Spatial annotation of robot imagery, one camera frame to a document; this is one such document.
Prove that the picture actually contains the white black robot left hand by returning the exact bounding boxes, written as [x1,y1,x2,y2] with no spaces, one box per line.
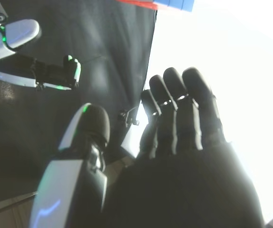
[29,67,266,228]

